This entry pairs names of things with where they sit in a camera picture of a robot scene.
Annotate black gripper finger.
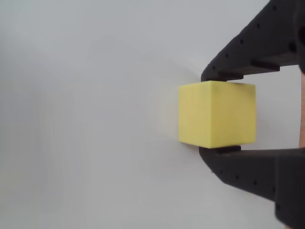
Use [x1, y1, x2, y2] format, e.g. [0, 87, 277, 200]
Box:
[198, 146, 278, 203]
[200, 0, 305, 82]

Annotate yellow cube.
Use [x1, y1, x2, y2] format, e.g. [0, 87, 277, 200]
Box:
[178, 80, 257, 149]

